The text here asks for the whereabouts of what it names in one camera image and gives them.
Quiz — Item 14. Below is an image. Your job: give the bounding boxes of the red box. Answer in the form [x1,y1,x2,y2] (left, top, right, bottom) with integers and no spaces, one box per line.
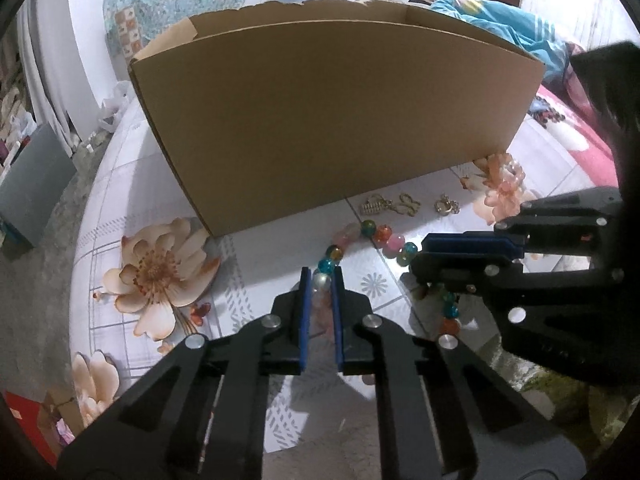
[0,390,58,466]

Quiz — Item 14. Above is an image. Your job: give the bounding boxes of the brown cardboard box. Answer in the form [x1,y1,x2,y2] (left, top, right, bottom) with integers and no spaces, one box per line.
[128,0,546,238]

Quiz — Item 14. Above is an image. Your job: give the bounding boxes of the blue striped blanket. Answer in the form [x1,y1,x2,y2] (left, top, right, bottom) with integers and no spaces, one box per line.
[430,0,573,83]

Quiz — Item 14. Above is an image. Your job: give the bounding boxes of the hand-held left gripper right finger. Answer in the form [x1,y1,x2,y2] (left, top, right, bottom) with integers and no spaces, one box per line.
[334,266,586,480]

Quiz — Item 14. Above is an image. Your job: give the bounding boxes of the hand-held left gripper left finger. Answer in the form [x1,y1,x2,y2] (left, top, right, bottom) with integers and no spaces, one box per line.
[57,266,313,480]

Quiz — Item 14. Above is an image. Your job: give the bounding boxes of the grey box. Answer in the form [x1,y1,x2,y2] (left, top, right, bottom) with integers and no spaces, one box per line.
[0,122,76,248]

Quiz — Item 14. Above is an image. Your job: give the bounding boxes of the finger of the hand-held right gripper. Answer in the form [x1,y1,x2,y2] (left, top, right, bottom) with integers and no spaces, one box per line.
[422,187,623,261]
[410,252,640,386]

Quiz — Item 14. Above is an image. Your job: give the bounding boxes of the white curtain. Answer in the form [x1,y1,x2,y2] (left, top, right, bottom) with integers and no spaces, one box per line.
[17,0,88,148]

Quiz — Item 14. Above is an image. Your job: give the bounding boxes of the pink floral blanket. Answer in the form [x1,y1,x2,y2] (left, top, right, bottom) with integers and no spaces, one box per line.
[527,82,621,188]

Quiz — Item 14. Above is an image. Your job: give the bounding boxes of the colourful glass bead bracelet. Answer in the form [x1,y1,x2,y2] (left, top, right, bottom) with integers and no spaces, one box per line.
[311,219,462,338]

